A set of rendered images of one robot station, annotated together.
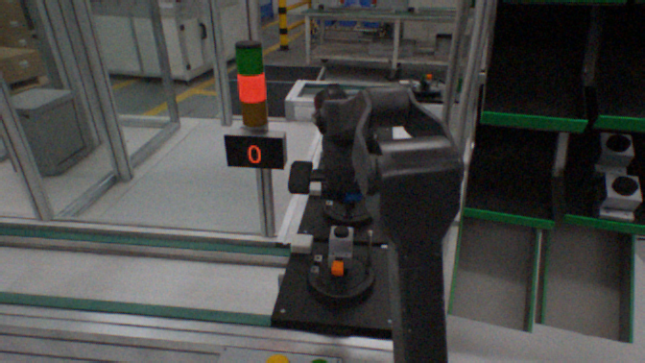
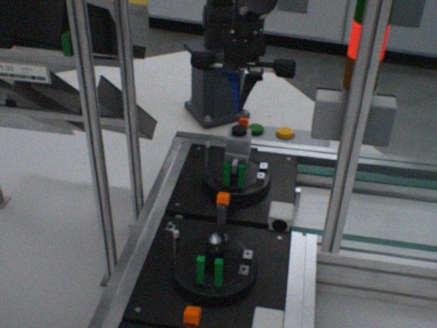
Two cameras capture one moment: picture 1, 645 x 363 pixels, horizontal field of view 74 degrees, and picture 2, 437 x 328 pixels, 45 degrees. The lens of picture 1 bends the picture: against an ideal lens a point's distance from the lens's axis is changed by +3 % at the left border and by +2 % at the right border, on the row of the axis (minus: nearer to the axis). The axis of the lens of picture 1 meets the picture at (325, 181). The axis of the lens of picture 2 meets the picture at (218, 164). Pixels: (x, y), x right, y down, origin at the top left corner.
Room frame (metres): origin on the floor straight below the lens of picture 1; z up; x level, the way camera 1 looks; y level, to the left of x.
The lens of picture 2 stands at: (1.53, -0.04, 1.61)
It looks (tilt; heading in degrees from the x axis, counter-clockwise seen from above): 35 degrees down; 182
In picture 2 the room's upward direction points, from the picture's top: 2 degrees clockwise
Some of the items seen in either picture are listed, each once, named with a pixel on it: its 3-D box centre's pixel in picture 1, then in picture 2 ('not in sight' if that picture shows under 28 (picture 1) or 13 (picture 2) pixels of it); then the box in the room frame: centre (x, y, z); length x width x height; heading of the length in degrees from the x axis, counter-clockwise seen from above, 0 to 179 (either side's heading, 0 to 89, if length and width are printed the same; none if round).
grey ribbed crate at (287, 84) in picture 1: (275, 89); not in sight; (2.78, 0.33, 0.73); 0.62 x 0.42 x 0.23; 83
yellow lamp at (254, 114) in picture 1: (253, 110); (361, 71); (0.81, 0.14, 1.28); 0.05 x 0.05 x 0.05
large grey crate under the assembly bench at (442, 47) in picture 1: (457, 45); not in sight; (5.91, -1.79, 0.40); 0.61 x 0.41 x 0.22; 74
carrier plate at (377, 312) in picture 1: (340, 282); (236, 183); (0.67, -0.03, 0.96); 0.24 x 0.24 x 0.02; 83
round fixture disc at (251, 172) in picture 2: (340, 276); (237, 176); (0.67, -0.03, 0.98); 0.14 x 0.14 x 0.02
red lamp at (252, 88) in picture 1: (251, 85); (368, 38); (0.81, 0.14, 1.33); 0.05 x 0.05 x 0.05
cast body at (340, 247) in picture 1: (341, 241); (237, 146); (0.68, -0.03, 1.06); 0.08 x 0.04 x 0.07; 173
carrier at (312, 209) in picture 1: (349, 198); (214, 252); (0.92, -0.06, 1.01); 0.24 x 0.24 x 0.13; 83
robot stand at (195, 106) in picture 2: not in sight; (217, 81); (0.19, -0.09, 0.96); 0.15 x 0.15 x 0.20; 29
